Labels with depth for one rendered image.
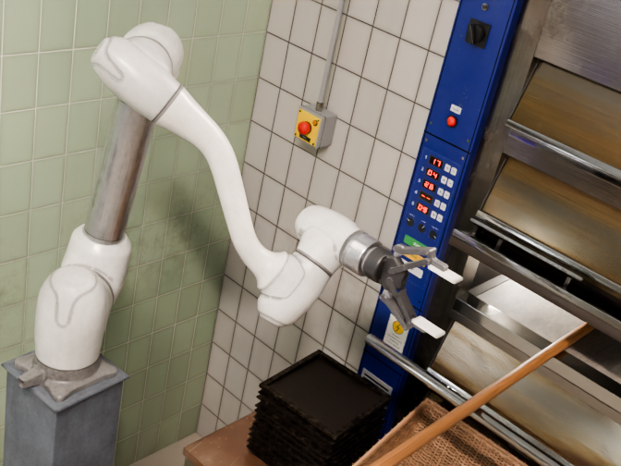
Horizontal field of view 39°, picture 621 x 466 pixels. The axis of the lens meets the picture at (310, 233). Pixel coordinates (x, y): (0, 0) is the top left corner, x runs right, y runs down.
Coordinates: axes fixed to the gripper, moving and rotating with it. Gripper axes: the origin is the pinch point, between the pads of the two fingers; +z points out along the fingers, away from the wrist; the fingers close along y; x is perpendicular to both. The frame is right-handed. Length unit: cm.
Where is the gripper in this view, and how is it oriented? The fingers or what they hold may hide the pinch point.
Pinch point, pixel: (445, 306)
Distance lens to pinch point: 186.9
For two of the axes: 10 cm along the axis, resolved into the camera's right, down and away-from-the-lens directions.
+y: -1.9, 8.6, 4.6
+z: 7.1, 4.5, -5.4
